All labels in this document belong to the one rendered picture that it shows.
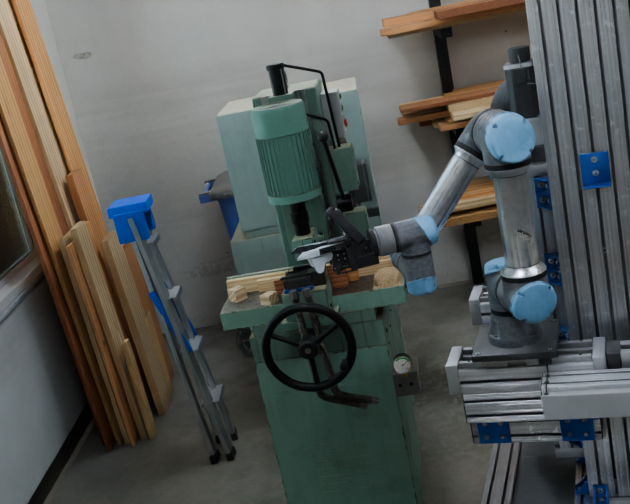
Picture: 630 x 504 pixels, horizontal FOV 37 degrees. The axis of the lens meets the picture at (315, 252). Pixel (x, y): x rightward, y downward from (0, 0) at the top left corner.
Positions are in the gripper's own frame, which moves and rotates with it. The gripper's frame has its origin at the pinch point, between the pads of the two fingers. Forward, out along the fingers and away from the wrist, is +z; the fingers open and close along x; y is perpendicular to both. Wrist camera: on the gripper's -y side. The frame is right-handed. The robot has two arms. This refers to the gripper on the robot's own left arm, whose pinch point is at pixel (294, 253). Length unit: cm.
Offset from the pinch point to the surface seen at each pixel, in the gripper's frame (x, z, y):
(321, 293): 54, -9, 22
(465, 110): 238, -119, -17
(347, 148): 87, -32, -18
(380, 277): 62, -30, 23
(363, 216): 88, -33, 6
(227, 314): 72, 20, 25
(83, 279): 189, 78, 16
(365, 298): 61, -23, 28
